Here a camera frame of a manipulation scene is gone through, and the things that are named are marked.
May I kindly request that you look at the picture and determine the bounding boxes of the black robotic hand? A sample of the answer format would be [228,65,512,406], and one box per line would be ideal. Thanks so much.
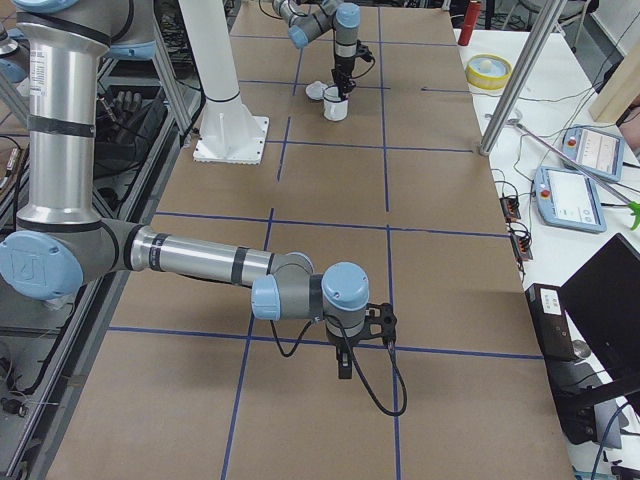
[96,90,143,131]

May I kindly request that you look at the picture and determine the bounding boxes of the metal grabber stick green tip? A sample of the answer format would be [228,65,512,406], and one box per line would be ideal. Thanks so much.
[485,110,640,229]

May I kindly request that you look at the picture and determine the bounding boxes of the wooden board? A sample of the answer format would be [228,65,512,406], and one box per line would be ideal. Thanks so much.
[589,43,640,123]

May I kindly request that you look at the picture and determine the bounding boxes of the near teach pendant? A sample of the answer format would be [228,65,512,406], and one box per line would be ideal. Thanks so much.
[534,166,607,233]

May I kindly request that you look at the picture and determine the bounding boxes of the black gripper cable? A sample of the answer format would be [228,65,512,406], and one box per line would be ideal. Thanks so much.
[268,313,408,417]

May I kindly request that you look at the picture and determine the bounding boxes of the aluminium frame post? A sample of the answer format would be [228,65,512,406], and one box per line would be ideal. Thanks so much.
[479,0,567,156]

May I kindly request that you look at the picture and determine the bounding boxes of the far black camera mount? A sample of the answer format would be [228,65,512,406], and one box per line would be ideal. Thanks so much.
[355,41,375,63]

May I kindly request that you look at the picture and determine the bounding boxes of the yellow tape roll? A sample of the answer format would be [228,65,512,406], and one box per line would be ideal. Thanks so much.
[465,54,512,91]

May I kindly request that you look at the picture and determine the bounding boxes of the red cylinder bottle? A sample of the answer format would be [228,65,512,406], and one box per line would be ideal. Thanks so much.
[458,0,482,46]

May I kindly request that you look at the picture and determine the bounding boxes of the white pedestal column base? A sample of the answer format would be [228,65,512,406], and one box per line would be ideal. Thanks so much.
[179,0,269,165]

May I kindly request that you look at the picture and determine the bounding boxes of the orange connector block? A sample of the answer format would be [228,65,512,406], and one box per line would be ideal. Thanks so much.
[499,196,521,223]
[510,232,533,262]

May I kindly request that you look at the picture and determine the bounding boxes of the far teach pendant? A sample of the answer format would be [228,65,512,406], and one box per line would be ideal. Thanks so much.
[562,125,626,182]

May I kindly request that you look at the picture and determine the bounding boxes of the teach pendant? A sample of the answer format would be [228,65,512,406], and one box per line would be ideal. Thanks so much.
[562,125,626,182]
[534,166,607,233]

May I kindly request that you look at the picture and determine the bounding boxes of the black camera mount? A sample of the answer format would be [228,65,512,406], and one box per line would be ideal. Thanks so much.
[355,41,375,63]
[362,302,397,347]

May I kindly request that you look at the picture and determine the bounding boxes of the white mug lid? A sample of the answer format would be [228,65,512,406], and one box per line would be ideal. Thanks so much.
[305,81,327,101]

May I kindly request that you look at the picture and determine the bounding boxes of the upper orange connector block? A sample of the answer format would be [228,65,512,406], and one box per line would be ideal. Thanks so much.
[499,196,521,223]

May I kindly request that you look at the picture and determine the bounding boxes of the white enamel mug blue rim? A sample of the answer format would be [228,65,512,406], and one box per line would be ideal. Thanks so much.
[322,86,349,122]

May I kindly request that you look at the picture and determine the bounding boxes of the black box white label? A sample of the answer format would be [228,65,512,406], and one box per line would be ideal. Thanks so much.
[526,284,622,449]

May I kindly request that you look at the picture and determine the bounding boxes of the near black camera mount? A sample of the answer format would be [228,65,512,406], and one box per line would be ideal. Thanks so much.
[362,302,397,347]

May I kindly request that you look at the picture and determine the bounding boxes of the black laptop monitor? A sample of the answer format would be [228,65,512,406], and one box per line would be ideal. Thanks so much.
[560,233,639,379]

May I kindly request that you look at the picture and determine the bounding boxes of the lower orange connector block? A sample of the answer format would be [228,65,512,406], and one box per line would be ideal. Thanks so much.
[510,232,533,262]

